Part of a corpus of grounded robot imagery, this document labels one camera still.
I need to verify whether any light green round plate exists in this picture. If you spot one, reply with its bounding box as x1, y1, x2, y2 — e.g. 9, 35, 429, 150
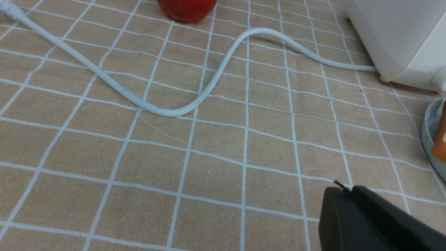
421, 99, 446, 181

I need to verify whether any red apple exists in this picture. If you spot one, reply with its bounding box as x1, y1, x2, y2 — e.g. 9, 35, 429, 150
157, 0, 217, 23

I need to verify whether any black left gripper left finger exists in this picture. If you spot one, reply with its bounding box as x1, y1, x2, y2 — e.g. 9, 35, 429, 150
318, 181, 391, 251

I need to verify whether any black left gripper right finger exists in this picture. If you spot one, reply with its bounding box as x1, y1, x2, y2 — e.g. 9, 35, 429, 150
350, 185, 446, 251

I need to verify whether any toast slice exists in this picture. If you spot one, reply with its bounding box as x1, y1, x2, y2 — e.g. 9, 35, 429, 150
431, 102, 446, 163

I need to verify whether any white two-slot toaster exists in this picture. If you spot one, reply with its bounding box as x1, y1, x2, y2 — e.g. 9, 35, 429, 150
344, 0, 446, 93

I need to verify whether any white toaster power cable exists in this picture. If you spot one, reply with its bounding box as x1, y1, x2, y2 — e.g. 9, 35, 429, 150
0, 0, 379, 117

